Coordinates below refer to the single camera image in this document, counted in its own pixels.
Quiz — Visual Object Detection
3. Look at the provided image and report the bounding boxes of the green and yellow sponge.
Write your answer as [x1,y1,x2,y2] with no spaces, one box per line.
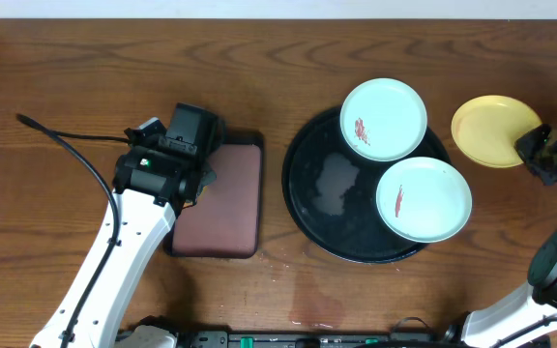
[183,165,217,209]

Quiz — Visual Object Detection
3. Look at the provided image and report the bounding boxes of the yellow plate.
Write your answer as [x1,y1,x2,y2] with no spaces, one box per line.
[451,95,542,168]

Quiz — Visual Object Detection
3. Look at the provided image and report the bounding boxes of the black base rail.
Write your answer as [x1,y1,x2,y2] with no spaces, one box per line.
[113,316,552,348]

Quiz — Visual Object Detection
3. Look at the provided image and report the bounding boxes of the light green plate right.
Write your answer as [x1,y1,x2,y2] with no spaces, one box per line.
[375,157,473,244]

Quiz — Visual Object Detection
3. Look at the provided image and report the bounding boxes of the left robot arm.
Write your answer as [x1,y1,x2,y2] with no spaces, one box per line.
[17,103,226,347]

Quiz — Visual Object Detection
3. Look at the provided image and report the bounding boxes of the light blue plate top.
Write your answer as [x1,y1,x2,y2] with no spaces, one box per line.
[339,78,427,161]

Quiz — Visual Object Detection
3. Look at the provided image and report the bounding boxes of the left black cable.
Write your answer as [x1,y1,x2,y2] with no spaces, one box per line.
[15,113,132,348]

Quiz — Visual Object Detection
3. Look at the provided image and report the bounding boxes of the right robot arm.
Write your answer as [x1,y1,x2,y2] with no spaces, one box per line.
[438,124,557,348]

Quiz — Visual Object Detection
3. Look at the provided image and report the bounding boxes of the round black tray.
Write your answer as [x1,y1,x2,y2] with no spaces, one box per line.
[281,106,425,264]

